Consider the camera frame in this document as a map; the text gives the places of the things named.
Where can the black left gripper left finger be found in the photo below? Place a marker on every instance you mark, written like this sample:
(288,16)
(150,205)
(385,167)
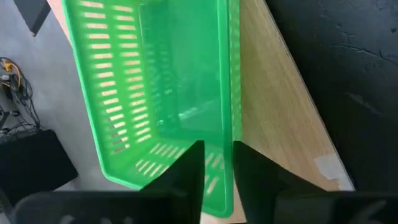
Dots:
(186,174)

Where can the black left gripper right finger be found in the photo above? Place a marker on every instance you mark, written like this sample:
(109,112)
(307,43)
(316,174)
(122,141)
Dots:
(258,177)

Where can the green slotted plastic basket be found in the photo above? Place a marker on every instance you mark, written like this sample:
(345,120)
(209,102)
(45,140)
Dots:
(186,62)

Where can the light wooden shelf board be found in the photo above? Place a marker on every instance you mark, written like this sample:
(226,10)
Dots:
(273,109)

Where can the white tape patch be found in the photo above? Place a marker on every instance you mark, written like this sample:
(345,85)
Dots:
(329,166)

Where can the black box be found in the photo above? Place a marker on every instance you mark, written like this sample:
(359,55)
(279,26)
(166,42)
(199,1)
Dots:
(34,165)

